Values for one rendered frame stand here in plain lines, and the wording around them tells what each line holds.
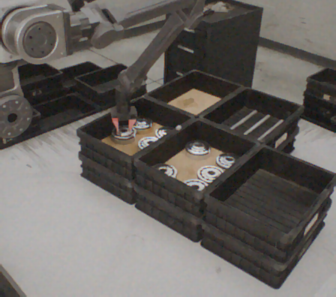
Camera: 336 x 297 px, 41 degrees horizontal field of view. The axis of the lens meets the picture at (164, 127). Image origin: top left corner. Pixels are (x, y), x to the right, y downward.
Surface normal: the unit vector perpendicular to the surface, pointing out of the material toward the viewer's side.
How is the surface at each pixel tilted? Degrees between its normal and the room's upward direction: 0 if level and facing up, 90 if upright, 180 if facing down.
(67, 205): 0
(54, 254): 0
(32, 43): 90
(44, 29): 90
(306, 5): 90
